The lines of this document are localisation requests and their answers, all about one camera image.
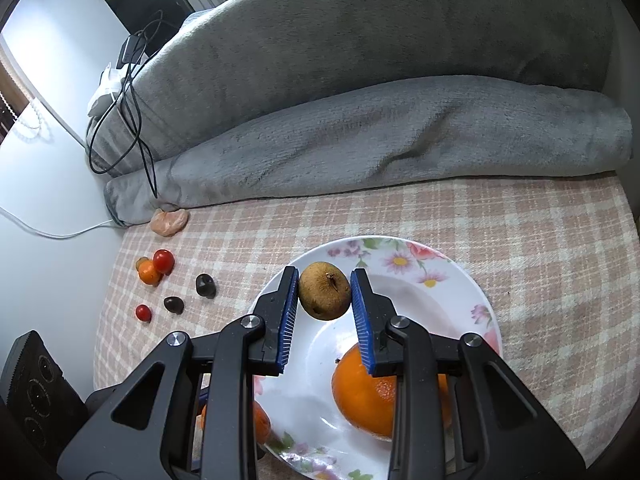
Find white floral plate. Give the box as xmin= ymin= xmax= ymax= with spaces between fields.
xmin=248 ymin=235 xmax=502 ymax=480

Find black power adapter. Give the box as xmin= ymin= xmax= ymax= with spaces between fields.
xmin=120 ymin=34 xmax=148 ymax=67

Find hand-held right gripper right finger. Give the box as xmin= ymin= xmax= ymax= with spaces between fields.
xmin=350 ymin=268 xmax=588 ymax=480

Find black cable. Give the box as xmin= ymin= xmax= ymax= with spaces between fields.
xmin=87 ymin=22 xmax=166 ymax=200

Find white cable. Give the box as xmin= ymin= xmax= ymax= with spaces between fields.
xmin=0 ymin=205 xmax=118 ymax=238

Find grey fleece blanket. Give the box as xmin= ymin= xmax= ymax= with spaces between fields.
xmin=87 ymin=0 xmax=633 ymax=226

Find peeled tangerine piece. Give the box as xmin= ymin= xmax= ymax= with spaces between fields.
xmin=150 ymin=208 xmax=190 ymax=237

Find pink checked bed sheet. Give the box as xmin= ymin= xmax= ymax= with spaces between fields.
xmin=92 ymin=172 xmax=640 ymax=480

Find brown round fruit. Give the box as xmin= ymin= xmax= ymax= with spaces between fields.
xmin=298 ymin=261 xmax=352 ymax=321

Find white beaded cord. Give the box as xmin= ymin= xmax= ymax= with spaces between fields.
xmin=7 ymin=92 xmax=53 ymax=143

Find large orange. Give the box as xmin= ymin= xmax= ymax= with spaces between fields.
xmin=331 ymin=342 xmax=453 ymax=441

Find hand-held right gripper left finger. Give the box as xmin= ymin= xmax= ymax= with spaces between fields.
xmin=55 ymin=266 xmax=301 ymax=480

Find small orange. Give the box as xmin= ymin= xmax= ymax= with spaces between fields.
xmin=200 ymin=400 xmax=272 ymax=445
xmin=136 ymin=257 xmax=163 ymax=286

